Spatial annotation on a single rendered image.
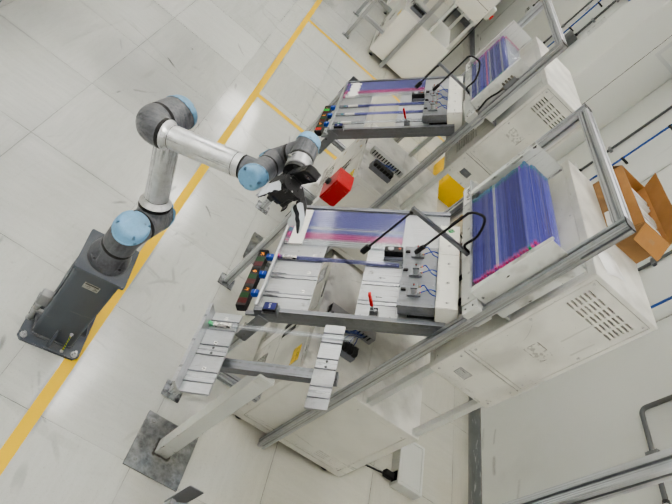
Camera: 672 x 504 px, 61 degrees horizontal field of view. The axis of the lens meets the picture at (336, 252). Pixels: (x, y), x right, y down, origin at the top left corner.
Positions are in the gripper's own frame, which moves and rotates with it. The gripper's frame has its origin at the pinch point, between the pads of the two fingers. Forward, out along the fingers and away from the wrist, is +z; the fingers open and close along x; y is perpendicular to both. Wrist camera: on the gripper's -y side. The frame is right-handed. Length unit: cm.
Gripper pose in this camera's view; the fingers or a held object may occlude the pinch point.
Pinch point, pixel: (280, 215)
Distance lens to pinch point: 149.0
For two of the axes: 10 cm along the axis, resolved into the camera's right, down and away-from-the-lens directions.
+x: -6.6, -6.2, -4.4
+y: -7.2, 3.3, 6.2
